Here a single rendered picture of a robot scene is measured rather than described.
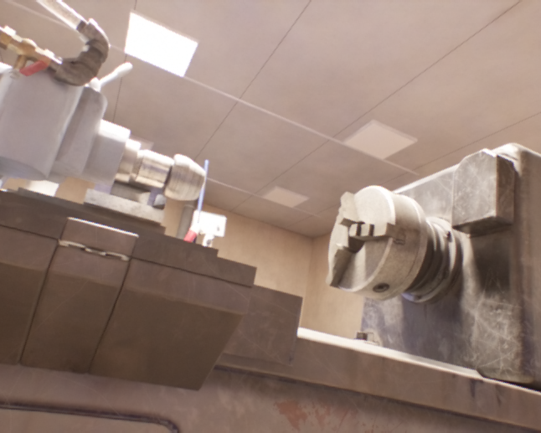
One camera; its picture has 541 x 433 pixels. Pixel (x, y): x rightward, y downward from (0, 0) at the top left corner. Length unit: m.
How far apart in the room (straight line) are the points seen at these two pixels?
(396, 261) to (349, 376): 0.35
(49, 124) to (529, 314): 0.87
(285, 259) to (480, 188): 7.92
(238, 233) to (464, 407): 7.87
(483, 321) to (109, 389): 0.71
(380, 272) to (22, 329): 0.66
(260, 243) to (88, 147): 7.93
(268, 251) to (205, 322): 8.25
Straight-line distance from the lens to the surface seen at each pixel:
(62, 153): 0.76
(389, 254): 0.91
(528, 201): 1.02
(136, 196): 1.05
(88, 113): 0.80
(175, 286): 0.42
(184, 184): 0.83
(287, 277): 8.79
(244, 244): 8.51
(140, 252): 0.42
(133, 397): 0.56
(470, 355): 1.00
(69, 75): 0.73
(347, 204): 1.04
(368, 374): 0.65
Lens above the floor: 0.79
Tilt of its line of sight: 20 degrees up
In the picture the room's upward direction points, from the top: 11 degrees clockwise
